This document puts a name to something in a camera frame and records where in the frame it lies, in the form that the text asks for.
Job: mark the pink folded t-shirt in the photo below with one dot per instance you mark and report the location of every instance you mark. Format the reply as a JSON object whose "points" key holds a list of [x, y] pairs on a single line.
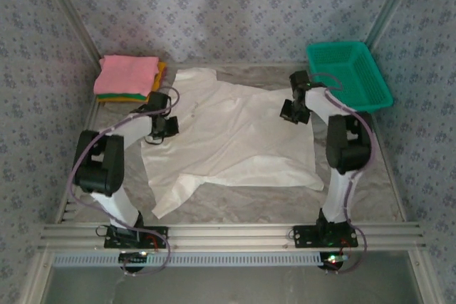
{"points": [[124, 74]]}

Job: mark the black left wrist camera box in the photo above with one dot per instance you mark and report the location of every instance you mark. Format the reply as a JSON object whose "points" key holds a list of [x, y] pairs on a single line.
{"points": [[173, 126]]}

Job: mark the black controller board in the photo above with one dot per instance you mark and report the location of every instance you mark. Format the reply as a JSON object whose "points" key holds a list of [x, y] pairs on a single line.
{"points": [[333, 260], [133, 259]]}

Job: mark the aluminium frame post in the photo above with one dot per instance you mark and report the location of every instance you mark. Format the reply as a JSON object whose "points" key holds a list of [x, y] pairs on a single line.
{"points": [[35, 279], [392, 5], [74, 15], [424, 279]]}

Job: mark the aluminium frame rail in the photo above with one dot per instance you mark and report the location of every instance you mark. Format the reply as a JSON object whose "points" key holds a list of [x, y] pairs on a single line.
{"points": [[392, 179], [90, 115]]}

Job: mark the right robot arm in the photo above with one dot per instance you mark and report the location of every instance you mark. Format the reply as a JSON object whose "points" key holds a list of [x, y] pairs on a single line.
{"points": [[347, 147]]}

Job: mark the green folded t-shirt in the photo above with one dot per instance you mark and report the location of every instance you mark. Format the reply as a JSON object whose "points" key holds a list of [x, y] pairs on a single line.
{"points": [[121, 96]]}

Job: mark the white t-shirt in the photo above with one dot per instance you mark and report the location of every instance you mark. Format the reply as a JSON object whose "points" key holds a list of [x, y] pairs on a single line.
{"points": [[231, 133]]}

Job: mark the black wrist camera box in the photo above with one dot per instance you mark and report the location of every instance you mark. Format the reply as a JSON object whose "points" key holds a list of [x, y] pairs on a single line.
{"points": [[173, 126], [286, 110]]}

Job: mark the stack of folded coloured towels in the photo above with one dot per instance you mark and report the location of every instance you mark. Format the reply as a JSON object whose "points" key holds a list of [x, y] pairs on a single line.
{"points": [[157, 85]]}

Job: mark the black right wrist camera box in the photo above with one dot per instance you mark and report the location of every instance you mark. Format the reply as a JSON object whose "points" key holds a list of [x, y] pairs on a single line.
{"points": [[286, 110]]}

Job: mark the teal plastic basket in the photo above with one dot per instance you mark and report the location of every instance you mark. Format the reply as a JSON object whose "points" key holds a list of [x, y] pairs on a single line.
{"points": [[370, 79]]}

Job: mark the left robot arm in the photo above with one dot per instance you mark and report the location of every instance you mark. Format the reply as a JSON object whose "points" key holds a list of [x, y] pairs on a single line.
{"points": [[99, 168]]}

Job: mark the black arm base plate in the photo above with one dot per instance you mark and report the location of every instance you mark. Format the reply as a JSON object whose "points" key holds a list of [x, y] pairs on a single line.
{"points": [[117, 243], [306, 238]]}

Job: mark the aluminium mounting rail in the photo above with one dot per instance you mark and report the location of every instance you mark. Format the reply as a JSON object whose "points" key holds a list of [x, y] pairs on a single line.
{"points": [[231, 236]]}

